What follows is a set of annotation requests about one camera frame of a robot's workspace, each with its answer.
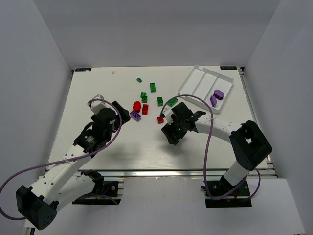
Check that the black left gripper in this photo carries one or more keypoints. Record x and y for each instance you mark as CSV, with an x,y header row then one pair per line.
x,y
121,111

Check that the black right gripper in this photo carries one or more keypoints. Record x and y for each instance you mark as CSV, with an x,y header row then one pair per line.
x,y
169,126

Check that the red round lego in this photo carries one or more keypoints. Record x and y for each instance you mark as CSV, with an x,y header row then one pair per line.
x,y
137,106

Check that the red rectangular lego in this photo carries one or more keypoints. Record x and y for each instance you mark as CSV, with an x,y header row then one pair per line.
x,y
145,109

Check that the green lego pair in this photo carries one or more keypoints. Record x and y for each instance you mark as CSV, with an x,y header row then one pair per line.
x,y
143,97

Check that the green long lego top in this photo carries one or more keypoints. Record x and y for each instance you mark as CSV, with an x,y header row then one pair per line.
x,y
152,87

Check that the green long lego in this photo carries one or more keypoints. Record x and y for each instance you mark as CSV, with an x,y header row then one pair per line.
x,y
152,87
172,102

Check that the purple round lego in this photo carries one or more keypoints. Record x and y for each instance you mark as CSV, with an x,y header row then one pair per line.
x,y
218,94

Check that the purple small lego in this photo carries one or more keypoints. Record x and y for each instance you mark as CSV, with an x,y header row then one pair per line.
x,y
213,101

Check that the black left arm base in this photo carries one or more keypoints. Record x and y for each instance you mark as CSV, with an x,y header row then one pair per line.
x,y
106,192

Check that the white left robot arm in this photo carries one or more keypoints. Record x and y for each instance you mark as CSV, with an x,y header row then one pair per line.
x,y
41,201

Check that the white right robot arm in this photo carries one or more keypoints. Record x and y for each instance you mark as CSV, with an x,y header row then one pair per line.
x,y
249,144

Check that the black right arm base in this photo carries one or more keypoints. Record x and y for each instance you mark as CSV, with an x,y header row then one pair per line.
x,y
238,198

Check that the purple long lego plate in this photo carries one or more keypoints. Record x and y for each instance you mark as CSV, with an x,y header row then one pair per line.
x,y
136,116

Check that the red square lego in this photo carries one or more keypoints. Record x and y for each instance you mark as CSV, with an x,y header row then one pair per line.
x,y
160,120

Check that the green long lego tilted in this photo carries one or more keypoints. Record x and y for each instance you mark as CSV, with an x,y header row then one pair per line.
x,y
172,102

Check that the green lego centre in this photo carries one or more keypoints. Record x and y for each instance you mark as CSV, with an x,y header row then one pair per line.
x,y
159,101

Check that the blue table label left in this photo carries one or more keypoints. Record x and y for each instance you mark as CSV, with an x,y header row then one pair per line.
x,y
82,69

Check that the blue table label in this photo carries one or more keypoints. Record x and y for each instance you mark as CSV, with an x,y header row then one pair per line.
x,y
82,69
228,67

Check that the white divided tray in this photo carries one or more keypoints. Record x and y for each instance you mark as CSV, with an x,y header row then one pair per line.
x,y
201,84

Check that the blue table label right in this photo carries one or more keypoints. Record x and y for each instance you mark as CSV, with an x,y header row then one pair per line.
x,y
228,67

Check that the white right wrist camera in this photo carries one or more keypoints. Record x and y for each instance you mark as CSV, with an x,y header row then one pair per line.
x,y
166,114

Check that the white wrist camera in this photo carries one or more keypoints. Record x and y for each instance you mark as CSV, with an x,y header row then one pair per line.
x,y
166,114
96,106

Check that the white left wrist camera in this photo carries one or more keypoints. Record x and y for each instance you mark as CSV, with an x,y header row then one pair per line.
x,y
96,106

